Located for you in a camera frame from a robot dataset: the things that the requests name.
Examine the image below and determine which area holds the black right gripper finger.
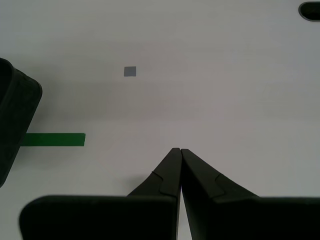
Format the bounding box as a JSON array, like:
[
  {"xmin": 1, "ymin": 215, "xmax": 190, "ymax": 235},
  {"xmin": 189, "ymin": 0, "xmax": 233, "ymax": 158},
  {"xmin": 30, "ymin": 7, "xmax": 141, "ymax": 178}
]
[
  {"xmin": 18, "ymin": 147, "xmax": 182, "ymax": 240},
  {"xmin": 180, "ymin": 148, "xmax": 320, "ymax": 240}
]

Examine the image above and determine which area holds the grey tape square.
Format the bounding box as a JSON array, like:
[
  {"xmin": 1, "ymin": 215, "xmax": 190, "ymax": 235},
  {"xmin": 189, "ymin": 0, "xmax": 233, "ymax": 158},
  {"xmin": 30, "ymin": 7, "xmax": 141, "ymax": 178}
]
[{"xmin": 123, "ymin": 66, "xmax": 137, "ymax": 77}]

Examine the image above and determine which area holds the black perforated plastic basket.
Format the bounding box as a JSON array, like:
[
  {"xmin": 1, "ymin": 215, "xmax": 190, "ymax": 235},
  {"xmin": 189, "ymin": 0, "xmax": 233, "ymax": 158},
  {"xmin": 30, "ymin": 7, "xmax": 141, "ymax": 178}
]
[{"xmin": 0, "ymin": 57, "xmax": 43, "ymax": 188}]

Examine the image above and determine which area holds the long green tape strip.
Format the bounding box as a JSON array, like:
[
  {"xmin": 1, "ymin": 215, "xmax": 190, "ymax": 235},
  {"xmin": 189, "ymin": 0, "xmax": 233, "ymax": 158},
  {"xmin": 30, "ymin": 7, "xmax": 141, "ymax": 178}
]
[{"xmin": 21, "ymin": 132, "xmax": 86, "ymax": 147}]

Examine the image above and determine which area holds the black table cable grommet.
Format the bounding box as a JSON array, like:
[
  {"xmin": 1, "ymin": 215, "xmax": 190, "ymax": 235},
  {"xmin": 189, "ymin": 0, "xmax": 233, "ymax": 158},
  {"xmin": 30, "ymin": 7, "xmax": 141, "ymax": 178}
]
[{"xmin": 298, "ymin": 1, "xmax": 320, "ymax": 22}]

